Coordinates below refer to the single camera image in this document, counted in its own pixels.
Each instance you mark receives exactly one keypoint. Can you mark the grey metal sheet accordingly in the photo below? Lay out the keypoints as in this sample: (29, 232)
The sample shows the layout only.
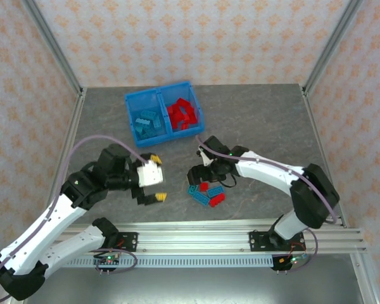
(193, 285)

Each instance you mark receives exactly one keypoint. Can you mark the aluminium frame post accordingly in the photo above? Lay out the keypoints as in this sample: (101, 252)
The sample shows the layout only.
(332, 41)
(50, 41)

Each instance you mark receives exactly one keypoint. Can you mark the aluminium table side rail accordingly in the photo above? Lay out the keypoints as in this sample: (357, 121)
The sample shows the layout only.
(74, 126)
(316, 133)

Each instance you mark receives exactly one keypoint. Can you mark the aluminium frame leg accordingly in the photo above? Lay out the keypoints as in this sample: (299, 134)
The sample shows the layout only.
(367, 282)

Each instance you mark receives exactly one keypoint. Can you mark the red lego brick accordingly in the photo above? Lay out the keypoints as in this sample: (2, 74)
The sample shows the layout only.
(174, 126)
(192, 114)
(177, 120)
(204, 187)
(185, 126)
(217, 200)
(178, 111)
(170, 111)
(183, 103)

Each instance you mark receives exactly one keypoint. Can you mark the wide aluminium mounting rail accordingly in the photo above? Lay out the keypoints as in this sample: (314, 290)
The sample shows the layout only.
(193, 237)

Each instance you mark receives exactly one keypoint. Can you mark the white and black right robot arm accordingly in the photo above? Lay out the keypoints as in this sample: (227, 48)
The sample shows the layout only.
(313, 196)

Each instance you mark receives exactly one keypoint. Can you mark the small circuit board with LED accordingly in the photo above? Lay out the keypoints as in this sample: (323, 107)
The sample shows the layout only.
(293, 260)
(109, 260)

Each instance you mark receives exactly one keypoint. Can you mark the blue two-compartment plastic bin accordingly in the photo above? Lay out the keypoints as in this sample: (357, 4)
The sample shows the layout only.
(155, 142)

